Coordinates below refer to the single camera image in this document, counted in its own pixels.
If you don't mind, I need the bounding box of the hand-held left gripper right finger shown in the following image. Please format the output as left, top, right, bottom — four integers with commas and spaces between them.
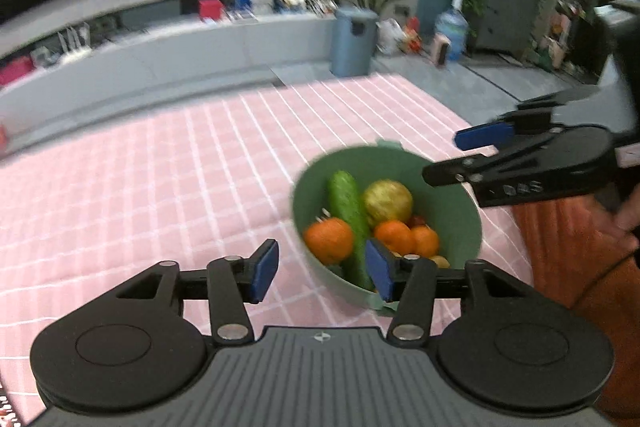
365, 238, 532, 347

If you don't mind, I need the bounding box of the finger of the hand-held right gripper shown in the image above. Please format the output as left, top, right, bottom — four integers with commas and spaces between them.
422, 126, 610, 188
454, 87, 607, 152

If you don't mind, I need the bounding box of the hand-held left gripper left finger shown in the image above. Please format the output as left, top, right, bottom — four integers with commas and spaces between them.
116, 239, 280, 347

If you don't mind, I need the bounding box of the green bowl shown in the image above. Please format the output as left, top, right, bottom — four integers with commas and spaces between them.
290, 139, 484, 317

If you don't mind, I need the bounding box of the green cucumber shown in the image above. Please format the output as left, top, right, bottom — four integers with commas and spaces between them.
327, 170, 377, 292

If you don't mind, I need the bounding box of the large orange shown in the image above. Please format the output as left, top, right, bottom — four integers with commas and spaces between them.
304, 217, 355, 266

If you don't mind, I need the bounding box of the yellow green pear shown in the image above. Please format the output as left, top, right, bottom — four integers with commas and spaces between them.
362, 180, 415, 228

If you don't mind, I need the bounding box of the person's right hand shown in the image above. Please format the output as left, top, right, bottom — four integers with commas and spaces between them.
615, 193, 640, 254

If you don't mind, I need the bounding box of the small pink heater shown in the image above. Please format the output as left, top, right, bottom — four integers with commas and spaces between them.
431, 33, 452, 68

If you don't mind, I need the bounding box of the blue water jug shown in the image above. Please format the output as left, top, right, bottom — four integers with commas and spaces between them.
433, 0, 470, 62

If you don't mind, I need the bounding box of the grey drawer cabinet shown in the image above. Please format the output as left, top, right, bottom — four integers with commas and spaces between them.
470, 0, 543, 55

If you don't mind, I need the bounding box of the person's orange clothing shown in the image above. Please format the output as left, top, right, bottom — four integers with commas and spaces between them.
512, 194, 640, 427

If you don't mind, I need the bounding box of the white plastic bag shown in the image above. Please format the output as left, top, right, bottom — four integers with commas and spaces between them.
376, 18, 410, 56

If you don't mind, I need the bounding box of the grey blue trash bin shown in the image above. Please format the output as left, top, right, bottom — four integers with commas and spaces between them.
330, 7, 379, 78

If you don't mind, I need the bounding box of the pink checked blanket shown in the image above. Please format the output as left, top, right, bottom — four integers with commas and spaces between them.
0, 73, 537, 408

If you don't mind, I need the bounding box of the row of small figures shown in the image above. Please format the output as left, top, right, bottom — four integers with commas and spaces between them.
305, 0, 340, 16

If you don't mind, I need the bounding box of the long grey counter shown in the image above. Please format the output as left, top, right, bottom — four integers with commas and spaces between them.
0, 13, 343, 152

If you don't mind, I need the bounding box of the white router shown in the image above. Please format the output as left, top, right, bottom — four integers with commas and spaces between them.
56, 22, 93, 60

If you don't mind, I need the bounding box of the flat red box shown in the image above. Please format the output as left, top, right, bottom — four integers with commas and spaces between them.
0, 59, 35, 86

